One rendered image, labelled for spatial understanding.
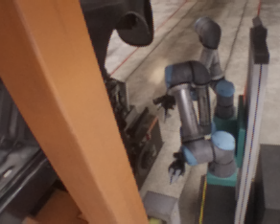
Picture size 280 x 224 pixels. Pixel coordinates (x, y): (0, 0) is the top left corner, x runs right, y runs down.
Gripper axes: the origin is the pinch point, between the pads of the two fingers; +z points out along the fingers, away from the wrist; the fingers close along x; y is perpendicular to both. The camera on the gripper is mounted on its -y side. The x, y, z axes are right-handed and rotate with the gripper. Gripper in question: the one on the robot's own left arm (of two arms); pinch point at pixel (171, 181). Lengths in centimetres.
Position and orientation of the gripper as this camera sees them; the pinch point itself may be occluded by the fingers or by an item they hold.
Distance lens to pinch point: 136.5
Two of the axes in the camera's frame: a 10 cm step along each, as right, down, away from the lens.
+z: -3.9, 6.1, -6.9
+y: 1.7, 7.9, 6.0
